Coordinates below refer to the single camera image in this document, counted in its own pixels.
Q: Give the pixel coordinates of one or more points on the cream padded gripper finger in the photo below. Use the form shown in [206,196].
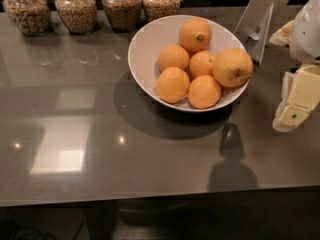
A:
[300,96]

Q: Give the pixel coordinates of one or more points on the white ceramic bowl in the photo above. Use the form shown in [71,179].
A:
[143,55]

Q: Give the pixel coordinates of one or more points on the top orange with stem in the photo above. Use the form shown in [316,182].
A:
[195,35]

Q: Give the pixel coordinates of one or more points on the front left orange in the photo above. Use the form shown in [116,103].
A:
[172,85]

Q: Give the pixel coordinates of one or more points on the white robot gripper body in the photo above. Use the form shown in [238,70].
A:
[306,34]

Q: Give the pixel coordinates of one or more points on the middle left orange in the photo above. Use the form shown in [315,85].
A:
[173,56]

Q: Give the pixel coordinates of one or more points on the grey standing card holder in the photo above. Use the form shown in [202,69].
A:
[253,27]

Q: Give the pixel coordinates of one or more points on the front right orange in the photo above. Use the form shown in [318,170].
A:
[204,92]

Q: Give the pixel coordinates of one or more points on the leftmost glass grain jar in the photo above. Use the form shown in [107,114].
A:
[31,17]

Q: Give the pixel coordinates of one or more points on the glass grain jar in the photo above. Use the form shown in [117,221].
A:
[123,15]
[155,9]
[31,17]
[78,16]

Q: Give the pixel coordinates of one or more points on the large right orange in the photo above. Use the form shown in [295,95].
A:
[232,67]

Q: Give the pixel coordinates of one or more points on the centre orange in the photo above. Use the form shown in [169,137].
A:
[201,63]

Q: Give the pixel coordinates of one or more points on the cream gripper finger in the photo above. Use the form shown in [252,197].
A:
[282,36]

